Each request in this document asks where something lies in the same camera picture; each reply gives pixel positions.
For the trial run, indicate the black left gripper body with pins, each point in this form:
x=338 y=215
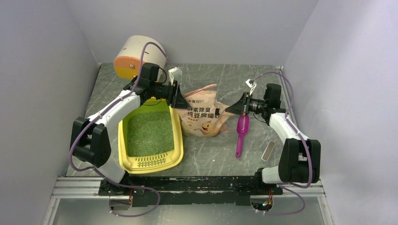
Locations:
x=162 y=91

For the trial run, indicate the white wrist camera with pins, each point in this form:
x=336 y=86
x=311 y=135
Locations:
x=252 y=85
x=172 y=73

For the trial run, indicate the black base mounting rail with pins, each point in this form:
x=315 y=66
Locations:
x=179 y=190

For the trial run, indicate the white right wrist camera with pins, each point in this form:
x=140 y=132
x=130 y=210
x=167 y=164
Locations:
x=252 y=85

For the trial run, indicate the grey oval nail file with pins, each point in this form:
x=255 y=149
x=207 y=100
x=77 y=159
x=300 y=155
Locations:
x=268 y=151

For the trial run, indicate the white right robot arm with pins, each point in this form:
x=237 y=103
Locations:
x=299 y=163

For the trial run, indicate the yellow litter box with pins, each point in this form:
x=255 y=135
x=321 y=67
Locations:
x=150 y=138

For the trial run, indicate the orange cat litter bag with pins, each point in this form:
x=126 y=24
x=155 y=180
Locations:
x=207 y=116

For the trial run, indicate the magenta plastic scoop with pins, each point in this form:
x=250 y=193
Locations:
x=242 y=129

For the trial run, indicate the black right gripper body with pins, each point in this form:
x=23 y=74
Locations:
x=256 y=105

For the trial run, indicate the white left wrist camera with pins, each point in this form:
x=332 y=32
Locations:
x=172 y=73

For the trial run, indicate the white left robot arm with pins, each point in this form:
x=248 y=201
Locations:
x=90 y=145

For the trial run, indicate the round cream drawer cabinet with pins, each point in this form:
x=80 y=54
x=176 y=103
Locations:
x=126 y=63

